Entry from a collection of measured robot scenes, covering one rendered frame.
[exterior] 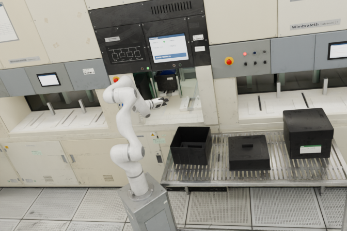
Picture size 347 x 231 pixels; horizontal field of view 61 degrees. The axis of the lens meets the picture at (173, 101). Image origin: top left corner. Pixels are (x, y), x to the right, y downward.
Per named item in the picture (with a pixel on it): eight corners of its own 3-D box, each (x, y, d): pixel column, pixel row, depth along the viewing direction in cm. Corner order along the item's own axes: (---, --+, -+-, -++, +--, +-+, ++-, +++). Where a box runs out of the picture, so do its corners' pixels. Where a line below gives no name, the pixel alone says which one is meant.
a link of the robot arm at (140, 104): (142, 95, 210) (154, 115, 235) (132, 81, 218) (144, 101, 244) (132, 102, 209) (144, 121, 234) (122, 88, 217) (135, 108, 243)
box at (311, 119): (289, 160, 215) (289, 132, 202) (282, 136, 239) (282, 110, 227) (331, 158, 209) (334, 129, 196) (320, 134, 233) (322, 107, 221)
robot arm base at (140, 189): (136, 205, 204) (129, 186, 195) (124, 190, 218) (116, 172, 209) (158, 191, 212) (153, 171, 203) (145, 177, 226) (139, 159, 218)
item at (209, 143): (181, 142, 256) (177, 126, 248) (213, 143, 248) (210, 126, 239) (173, 164, 234) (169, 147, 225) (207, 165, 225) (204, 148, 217)
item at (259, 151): (229, 171, 216) (227, 158, 209) (228, 146, 241) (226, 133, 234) (271, 170, 209) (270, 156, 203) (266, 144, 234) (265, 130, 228)
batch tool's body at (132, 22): (144, 195, 314) (84, 12, 219) (162, 139, 394) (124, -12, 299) (227, 195, 293) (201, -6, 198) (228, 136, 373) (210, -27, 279)
